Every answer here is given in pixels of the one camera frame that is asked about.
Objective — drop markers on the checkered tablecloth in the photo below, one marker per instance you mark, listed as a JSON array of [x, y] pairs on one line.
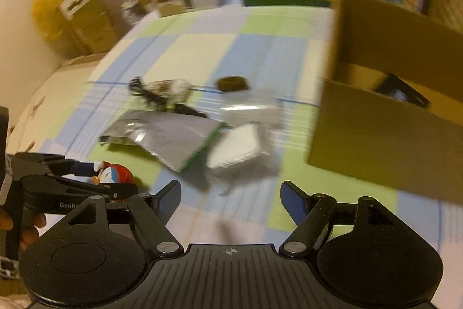
[[276, 48]]

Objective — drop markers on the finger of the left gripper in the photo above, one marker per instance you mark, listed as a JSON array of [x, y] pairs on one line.
[[50, 191], [27, 163]]

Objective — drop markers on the Doraemon toy figure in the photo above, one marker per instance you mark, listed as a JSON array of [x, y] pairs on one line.
[[108, 173]]

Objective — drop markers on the black shaver box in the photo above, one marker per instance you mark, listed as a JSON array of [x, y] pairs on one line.
[[396, 88]]

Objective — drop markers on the brown hair scrunchie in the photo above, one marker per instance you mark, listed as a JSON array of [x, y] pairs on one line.
[[232, 84]]

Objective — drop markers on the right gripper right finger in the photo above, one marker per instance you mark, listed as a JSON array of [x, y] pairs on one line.
[[311, 214]]

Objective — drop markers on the silver foil bag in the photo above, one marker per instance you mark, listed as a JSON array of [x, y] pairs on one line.
[[174, 139]]

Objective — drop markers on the white pad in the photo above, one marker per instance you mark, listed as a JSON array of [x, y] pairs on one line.
[[245, 150]]

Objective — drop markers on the person's left hand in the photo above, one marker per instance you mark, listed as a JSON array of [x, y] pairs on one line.
[[29, 235]]

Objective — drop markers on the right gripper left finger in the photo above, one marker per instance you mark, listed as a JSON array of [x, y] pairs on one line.
[[150, 215]]

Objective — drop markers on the brown cardboard boxes pile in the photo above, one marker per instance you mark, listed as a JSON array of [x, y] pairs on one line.
[[97, 24]]

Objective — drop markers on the brown cardboard box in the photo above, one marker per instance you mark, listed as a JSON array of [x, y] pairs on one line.
[[372, 137]]

